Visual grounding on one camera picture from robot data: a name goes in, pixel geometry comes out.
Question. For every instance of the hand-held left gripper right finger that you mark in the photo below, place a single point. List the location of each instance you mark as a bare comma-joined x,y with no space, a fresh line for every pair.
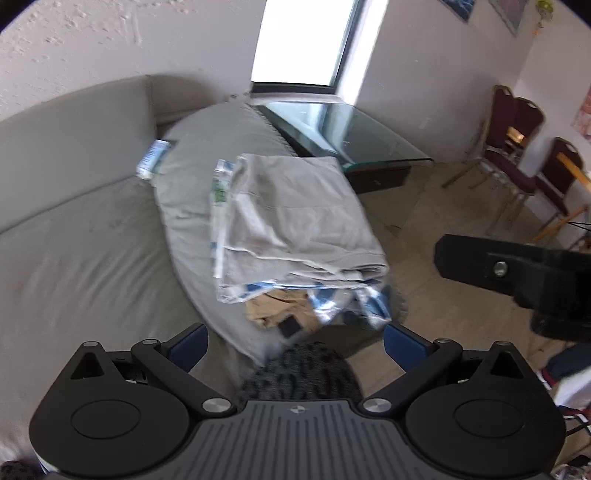
406,344

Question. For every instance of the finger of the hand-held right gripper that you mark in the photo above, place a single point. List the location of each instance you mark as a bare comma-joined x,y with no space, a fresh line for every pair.
466,261

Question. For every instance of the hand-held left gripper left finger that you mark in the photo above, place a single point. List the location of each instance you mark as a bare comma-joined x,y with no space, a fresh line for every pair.
189,346

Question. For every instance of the red white blue cloth pile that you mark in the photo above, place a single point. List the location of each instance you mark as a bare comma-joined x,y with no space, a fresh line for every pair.
570,369

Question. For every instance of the khaki pants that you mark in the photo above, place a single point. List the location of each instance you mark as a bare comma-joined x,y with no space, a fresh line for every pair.
281,309

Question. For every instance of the dark speckled cloth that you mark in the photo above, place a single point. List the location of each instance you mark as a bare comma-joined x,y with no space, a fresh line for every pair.
300,374

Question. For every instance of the dark low cabinet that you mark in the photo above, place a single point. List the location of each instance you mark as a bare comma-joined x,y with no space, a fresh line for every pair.
378,177

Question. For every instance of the grey cushion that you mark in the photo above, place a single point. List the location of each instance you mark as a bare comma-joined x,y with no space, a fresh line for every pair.
194,198

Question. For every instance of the glass table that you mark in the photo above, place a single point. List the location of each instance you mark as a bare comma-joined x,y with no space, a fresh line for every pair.
351,134

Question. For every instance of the grey sofa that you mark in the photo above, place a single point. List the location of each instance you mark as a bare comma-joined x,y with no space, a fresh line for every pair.
69,207

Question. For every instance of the blue white packet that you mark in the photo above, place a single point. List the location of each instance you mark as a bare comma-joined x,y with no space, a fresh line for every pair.
152,159

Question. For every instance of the green hanging ornament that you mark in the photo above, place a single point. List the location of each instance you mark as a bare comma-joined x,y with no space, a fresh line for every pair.
545,8

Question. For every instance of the window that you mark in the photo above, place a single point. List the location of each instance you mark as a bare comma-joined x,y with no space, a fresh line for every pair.
304,41

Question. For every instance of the maroon chair with gold frame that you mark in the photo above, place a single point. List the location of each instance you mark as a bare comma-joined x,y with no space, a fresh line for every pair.
561,180
501,120
517,157

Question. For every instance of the wooden frame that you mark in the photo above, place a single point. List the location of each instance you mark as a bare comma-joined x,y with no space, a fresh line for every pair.
572,168

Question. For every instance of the pink wall poster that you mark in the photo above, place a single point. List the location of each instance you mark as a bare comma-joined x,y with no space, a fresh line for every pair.
584,113

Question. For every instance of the framed wall picture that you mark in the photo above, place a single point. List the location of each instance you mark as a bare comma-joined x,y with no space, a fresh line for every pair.
510,14

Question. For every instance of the blue wall poster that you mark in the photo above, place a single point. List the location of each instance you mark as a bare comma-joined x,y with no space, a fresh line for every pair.
459,3

